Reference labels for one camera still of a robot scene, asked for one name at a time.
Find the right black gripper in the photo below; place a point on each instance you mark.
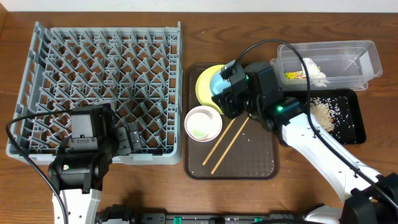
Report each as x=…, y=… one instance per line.
x=229, y=104

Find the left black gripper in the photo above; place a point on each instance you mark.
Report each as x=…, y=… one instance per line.
x=125, y=143

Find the light blue bowl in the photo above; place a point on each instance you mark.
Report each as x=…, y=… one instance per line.
x=218, y=84

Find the white bowl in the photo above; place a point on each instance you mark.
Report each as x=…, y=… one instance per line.
x=216, y=122

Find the yellow green snack wrapper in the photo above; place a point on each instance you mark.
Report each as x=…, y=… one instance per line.
x=295, y=75

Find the white tissue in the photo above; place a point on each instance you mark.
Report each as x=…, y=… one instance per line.
x=312, y=71

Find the pile of rice scraps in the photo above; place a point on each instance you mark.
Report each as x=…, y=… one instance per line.
x=332, y=113

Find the light green cup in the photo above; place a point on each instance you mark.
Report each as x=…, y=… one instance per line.
x=199, y=125

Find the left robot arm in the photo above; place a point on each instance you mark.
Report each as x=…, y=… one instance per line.
x=83, y=159

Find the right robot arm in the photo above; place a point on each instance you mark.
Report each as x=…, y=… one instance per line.
x=367, y=196

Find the grey plastic dishwasher rack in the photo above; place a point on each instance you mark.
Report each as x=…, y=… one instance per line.
x=139, y=69

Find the black waste tray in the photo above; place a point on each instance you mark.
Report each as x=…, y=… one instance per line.
x=349, y=136

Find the upper wooden chopstick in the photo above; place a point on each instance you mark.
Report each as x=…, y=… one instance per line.
x=218, y=141

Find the wooden chopstick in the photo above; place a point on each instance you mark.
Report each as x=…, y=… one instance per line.
x=229, y=146
x=218, y=141

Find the yellow round plate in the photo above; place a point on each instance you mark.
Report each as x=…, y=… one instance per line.
x=202, y=87

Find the lower wooden chopstick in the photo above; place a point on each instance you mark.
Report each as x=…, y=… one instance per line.
x=229, y=146

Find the dark brown serving tray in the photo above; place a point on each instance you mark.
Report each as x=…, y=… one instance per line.
x=254, y=155

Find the clear plastic bin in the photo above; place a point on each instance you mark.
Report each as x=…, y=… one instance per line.
x=348, y=64

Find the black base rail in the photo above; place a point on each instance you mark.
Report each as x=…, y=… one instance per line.
x=128, y=215

